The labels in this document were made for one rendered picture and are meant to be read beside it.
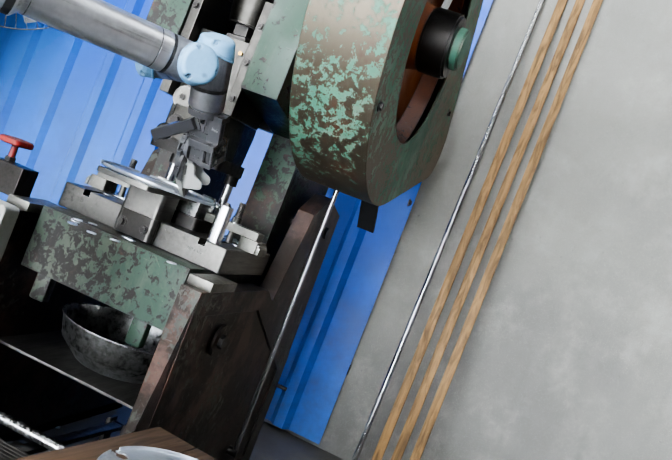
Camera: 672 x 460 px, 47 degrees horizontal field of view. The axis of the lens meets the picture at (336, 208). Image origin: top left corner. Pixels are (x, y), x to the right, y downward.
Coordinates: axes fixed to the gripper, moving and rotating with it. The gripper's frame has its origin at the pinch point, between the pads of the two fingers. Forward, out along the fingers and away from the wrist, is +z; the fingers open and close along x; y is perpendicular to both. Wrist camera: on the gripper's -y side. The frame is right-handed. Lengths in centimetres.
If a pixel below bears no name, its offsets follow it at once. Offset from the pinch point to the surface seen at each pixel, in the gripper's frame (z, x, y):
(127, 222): 12.7, -0.9, -11.5
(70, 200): 15.1, 2.0, -29.2
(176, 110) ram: -10.1, 17.1, -13.6
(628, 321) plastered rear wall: 48, 124, 117
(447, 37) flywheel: -43, 34, 40
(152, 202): 6.8, 1.7, -7.5
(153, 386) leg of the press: 31.9, -24.1, 13.7
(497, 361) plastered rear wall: 77, 112, 81
